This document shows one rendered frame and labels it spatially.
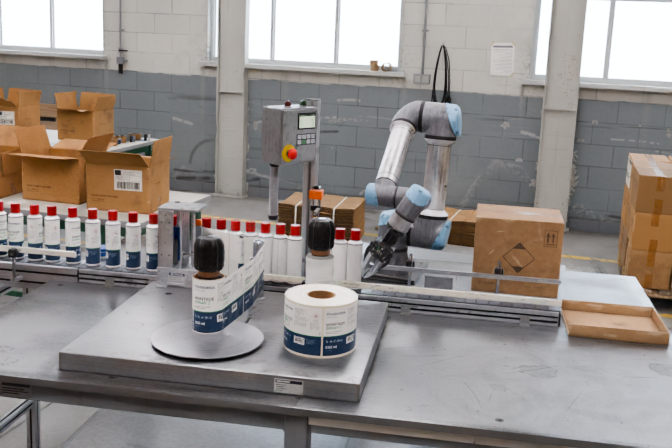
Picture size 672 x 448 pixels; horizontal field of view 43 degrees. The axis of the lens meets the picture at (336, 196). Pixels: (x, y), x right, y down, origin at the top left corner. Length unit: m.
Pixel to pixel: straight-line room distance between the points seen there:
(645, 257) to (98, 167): 3.52
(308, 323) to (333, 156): 6.28
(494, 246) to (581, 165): 5.15
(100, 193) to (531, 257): 2.33
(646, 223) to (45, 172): 3.72
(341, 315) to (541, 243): 0.99
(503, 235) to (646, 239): 3.00
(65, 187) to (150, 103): 4.63
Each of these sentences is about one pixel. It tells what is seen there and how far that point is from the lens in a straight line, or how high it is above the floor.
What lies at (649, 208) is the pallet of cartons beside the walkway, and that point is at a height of 0.68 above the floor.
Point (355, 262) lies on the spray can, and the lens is 2.88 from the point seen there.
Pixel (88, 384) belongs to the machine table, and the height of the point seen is 0.83.
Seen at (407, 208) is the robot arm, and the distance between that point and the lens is 2.79.
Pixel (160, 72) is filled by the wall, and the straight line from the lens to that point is 9.17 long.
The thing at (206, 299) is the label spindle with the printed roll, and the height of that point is 1.01.
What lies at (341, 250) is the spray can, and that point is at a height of 1.02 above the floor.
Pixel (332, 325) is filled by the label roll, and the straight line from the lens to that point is 2.30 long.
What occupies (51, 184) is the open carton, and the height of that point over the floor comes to 0.87.
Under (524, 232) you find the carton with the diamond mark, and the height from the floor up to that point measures 1.08.
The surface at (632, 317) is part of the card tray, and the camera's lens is 3.07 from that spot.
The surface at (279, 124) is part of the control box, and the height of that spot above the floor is 1.42.
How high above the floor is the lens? 1.75
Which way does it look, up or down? 11 degrees down
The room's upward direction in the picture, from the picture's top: 2 degrees clockwise
